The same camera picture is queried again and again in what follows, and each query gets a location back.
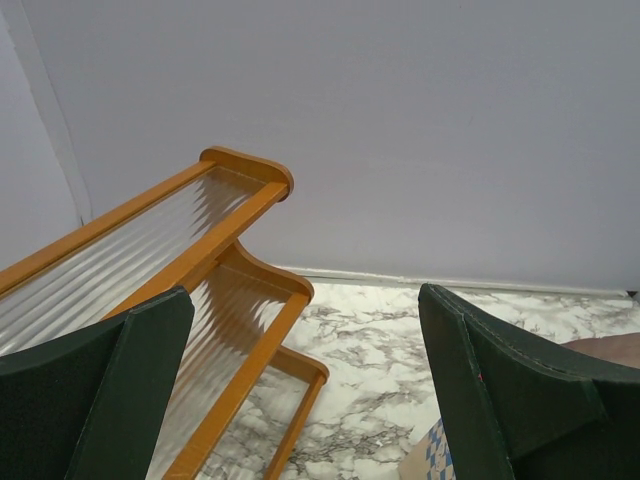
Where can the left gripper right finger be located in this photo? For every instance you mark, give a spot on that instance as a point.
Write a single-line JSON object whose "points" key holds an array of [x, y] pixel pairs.
{"points": [[517, 406]]}

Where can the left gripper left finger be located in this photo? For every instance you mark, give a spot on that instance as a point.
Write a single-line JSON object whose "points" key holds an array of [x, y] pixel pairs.
{"points": [[90, 404]]}

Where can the blue checkered paper bag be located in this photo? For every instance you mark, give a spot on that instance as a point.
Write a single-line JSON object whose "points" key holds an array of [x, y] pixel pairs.
{"points": [[430, 459]]}

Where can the orange wooden rack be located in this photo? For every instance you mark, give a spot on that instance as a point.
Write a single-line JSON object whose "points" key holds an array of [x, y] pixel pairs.
{"points": [[183, 232]]}

